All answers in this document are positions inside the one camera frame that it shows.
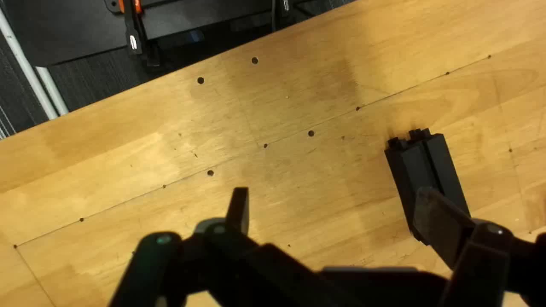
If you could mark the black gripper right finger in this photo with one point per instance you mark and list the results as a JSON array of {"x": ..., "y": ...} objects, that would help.
[{"x": 487, "y": 260}]

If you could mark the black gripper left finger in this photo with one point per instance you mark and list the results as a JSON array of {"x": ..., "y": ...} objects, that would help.
[{"x": 166, "y": 268}]

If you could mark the long black rail block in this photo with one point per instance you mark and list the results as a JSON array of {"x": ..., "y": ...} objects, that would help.
[{"x": 424, "y": 161}]

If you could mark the black orange clamp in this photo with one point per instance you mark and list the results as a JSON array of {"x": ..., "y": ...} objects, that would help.
[{"x": 134, "y": 28}]

